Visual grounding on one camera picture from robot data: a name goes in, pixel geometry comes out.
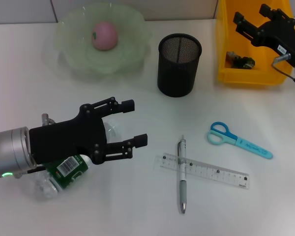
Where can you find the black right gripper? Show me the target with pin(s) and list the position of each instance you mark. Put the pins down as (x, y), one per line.
(282, 37)

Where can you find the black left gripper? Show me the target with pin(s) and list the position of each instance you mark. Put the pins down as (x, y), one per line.
(68, 140)

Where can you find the green plastic wrapper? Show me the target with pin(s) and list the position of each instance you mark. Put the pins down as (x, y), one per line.
(243, 61)

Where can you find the clear bottle green label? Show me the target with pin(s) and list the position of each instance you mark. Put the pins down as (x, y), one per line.
(66, 169)

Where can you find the pink toy peach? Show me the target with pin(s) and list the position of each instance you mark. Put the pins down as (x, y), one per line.
(105, 37)

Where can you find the green glass fruit plate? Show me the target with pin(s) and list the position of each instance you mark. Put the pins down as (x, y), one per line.
(127, 56)

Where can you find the black mesh pen cup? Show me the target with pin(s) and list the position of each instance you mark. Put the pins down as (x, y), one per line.
(177, 78)

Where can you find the white grey ballpoint pen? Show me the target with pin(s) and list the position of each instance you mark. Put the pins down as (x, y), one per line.
(183, 191)

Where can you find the transparent plastic ruler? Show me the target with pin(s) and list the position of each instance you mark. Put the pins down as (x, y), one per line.
(211, 170)

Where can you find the blue scissors with sheath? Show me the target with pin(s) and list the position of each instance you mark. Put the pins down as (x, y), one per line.
(248, 143)

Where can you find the yellow plastic storage bin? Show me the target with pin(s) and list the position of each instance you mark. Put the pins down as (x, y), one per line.
(248, 77)

